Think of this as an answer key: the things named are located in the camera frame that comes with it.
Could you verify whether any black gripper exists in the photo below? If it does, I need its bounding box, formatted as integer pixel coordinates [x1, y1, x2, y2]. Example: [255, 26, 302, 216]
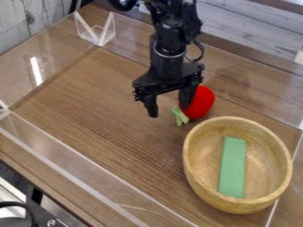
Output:
[133, 63, 205, 118]

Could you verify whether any black table frame leg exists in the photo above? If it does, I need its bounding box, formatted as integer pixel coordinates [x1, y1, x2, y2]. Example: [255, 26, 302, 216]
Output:
[27, 186, 67, 227]

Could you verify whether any clear acrylic corner bracket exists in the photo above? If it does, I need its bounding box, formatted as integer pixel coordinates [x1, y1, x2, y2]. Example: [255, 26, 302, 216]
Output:
[74, 12, 117, 47]

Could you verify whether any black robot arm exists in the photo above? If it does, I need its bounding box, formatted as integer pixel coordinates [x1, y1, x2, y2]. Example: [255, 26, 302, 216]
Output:
[133, 0, 205, 118]

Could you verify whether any black cable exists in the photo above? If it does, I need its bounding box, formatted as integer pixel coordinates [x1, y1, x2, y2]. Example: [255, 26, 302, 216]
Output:
[0, 201, 30, 220]

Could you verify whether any clear acrylic tray wall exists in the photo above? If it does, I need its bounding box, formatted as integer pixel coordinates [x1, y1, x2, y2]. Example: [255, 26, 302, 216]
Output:
[0, 101, 198, 227]

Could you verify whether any red plush strawberry toy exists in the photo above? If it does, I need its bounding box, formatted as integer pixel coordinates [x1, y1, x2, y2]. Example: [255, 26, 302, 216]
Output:
[173, 86, 215, 126]

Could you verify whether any green rectangular block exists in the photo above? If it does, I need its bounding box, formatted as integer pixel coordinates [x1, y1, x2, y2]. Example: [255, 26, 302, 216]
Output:
[218, 137, 246, 199]

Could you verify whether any wooden oval bowl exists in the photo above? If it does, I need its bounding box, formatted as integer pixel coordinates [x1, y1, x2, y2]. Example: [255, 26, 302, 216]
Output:
[183, 116, 293, 215]

